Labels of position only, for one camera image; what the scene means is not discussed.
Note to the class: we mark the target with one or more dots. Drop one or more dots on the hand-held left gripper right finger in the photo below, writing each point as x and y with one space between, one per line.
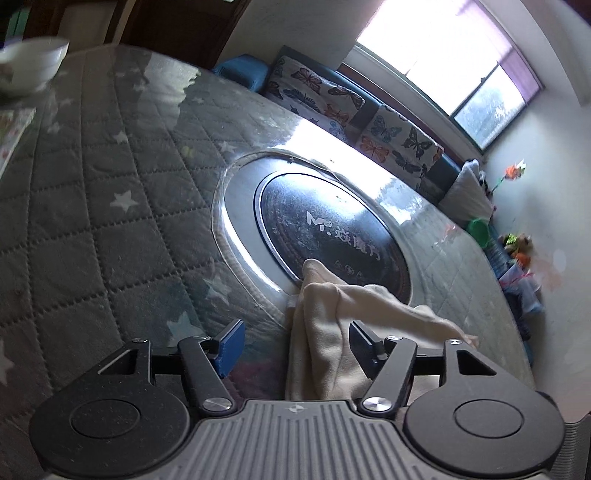
362 344

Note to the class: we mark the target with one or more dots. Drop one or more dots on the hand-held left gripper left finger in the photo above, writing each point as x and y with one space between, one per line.
231 347

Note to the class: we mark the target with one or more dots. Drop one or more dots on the cream long-sleeved garment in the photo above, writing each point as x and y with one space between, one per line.
323 332

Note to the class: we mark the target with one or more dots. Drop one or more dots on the pile of colourful clothes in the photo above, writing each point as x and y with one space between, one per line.
521 288

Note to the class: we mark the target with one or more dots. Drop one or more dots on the round black induction cooker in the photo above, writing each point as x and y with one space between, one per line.
323 217

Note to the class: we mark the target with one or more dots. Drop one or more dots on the green plastic bowl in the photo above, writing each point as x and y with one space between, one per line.
478 230

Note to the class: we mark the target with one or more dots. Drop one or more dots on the plain white cushion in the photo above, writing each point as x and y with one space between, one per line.
464 194

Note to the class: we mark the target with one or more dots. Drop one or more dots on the plush bear in green vest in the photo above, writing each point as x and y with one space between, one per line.
517 247

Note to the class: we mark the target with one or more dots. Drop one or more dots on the black and white plush toy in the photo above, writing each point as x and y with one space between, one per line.
483 180

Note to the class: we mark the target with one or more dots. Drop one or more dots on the butterfly print cushion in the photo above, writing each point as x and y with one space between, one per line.
397 143
314 92

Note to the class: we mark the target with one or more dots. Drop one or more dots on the colourful pinwheel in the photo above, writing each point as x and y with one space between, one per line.
515 170

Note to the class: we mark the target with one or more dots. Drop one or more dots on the blue sofa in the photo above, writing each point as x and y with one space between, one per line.
242 70

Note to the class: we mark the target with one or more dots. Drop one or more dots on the window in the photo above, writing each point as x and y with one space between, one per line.
438 50

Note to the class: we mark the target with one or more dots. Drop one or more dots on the dark wooden glass-panel door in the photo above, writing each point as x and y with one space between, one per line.
184 27

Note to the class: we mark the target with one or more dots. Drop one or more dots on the white bowl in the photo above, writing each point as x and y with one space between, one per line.
32 64

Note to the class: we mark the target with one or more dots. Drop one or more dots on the dark wooden display cabinet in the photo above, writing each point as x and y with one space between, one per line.
46 18

